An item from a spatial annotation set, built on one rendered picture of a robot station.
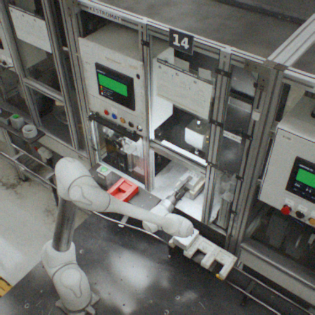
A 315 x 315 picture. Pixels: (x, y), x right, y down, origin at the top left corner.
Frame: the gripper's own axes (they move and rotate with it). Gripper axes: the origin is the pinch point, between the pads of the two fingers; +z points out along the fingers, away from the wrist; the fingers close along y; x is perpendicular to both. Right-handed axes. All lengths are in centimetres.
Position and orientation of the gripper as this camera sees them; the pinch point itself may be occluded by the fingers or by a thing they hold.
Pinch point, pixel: (187, 183)
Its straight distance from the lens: 244.6
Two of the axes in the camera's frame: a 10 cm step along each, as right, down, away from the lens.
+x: -8.1, -4.3, 4.1
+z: 5.9, -5.8, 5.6
